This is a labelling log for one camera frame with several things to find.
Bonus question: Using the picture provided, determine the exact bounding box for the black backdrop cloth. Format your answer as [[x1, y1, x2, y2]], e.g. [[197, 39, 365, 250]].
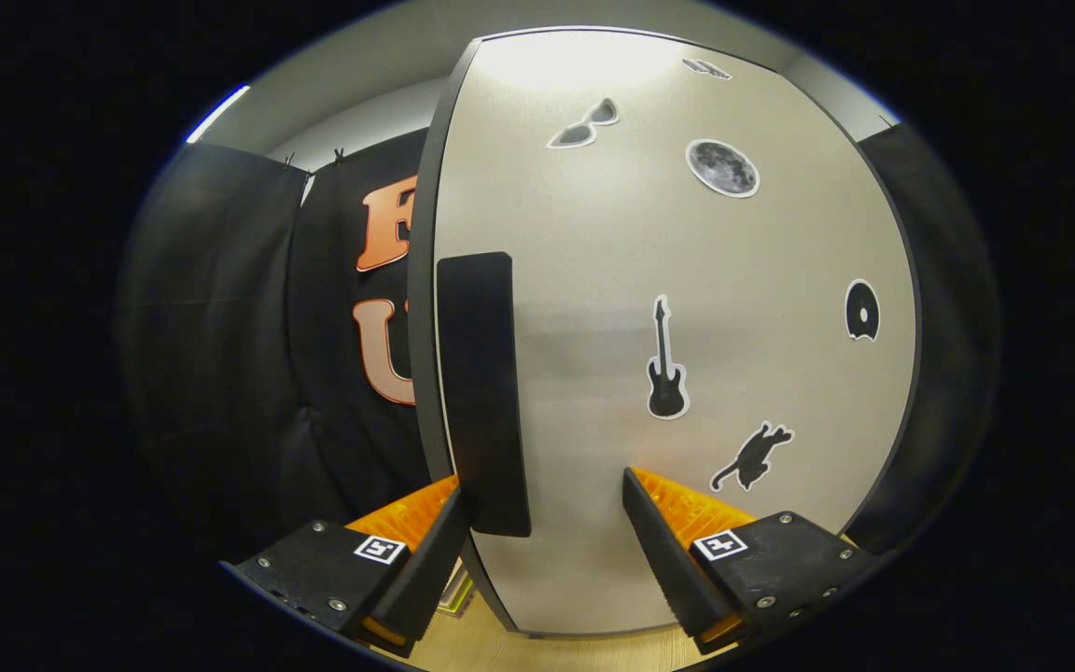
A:
[[118, 121, 1000, 561]]

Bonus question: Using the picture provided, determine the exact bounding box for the dark grey cabinet body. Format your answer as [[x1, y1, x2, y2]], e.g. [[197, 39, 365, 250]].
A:
[[407, 26, 923, 637]]

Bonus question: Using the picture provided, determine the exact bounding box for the black door handle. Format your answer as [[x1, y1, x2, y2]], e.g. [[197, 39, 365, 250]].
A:
[[436, 251, 533, 539]]

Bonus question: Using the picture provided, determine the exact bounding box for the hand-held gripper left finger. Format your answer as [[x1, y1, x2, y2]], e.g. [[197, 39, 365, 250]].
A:
[[220, 474, 473, 659]]

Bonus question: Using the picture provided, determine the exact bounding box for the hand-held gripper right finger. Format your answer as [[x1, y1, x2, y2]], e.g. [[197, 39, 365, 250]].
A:
[[621, 467, 884, 656]]

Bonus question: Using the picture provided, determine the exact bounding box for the grey book with yellow edge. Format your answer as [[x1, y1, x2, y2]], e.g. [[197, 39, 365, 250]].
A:
[[438, 560, 476, 617]]

